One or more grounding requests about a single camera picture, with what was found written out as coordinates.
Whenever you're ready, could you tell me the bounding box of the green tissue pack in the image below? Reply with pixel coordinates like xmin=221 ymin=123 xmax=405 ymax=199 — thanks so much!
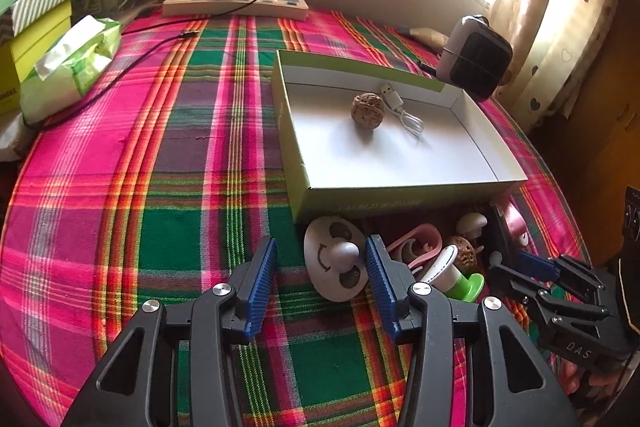
xmin=20 ymin=16 xmax=122 ymax=124

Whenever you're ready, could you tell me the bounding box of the pink and mint hook clip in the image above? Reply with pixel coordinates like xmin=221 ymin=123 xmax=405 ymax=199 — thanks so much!
xmin=387 ymin=227 xmax=443 ymax=270

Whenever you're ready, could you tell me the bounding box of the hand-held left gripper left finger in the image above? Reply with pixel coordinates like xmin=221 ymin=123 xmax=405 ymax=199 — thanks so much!
xmin=60 ymin=237 xmax=278 ymax=427

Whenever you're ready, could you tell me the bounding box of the plaid cloth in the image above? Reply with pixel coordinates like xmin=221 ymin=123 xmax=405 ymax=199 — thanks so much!
xmin=0 ymin=4 xmax=588 ymax=427

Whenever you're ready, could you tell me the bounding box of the black rectangular device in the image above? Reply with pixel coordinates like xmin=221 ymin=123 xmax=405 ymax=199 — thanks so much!
xmin=490 ymin=203 xmax=521 ymax=268

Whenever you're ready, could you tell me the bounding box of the yellow-green cardboard box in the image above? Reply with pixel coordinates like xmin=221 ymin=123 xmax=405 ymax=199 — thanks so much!
xmin=0 ymin=1 xmax=74 ymax=116

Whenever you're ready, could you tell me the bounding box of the heart print curtain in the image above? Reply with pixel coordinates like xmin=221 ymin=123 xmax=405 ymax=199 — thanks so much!
xmin=487 ymin=0 xmax=626 ymax=132

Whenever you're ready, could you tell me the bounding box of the small white mushroom toy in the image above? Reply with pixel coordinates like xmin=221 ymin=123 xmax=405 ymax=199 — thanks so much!
xmin=456 ymin=213 xmax=488 ymax=253

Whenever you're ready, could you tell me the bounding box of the beige pointed object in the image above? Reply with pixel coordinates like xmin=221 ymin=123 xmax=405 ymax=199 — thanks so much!
xmin=398 ymin=26 xmax=451 ymax=54

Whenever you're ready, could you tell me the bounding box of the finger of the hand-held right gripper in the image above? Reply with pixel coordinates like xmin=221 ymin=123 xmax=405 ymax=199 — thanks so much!
xmin=486 ymin=252 xmax=608 ymax=333
xmin=517 ymin=251 xmax=613 ymax=308

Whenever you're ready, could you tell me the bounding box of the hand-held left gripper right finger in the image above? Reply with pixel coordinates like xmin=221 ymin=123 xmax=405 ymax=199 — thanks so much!
xmin=364 ymin=234 xmax=583 ymax=427

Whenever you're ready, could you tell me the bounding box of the green and white plastic toy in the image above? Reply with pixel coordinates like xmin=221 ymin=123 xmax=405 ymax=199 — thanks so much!
xmin=417 ymin=252 xmax=486 ymax=303

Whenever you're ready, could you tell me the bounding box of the cream power strip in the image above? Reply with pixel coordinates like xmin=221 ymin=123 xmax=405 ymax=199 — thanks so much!
xmin=162 ymin=0 xmax=309 ymax=22

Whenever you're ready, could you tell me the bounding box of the pink plastic holder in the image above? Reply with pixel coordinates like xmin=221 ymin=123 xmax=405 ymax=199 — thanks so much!
xmin=502 ymin=202 xmax=531 ymax=253

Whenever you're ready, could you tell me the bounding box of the white panda face toy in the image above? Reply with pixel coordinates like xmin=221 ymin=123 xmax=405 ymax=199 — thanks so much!
xmin=303 ymin=216 xmax=373 ymax=303

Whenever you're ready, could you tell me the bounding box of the grey and black space heater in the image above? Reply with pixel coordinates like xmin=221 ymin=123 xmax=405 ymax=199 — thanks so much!
xmin=436 ymin=14 xmax=514 ymax=102

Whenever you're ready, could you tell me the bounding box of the white USB cable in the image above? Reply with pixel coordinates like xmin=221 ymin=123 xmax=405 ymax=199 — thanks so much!
xmin=378 ymin=83 xmax=426 ymax=142

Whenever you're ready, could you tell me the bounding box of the brown walnut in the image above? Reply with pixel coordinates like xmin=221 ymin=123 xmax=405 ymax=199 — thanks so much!
xmin=351 ymin=93 xmax=386 ymax=126
xmin=445 ymin=244 xmax=478 ymax=280

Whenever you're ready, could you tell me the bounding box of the white and green cardboard box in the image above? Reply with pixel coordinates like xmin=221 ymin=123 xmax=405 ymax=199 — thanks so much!
xmin=271 ymin=49 xmax=529 ymax=225

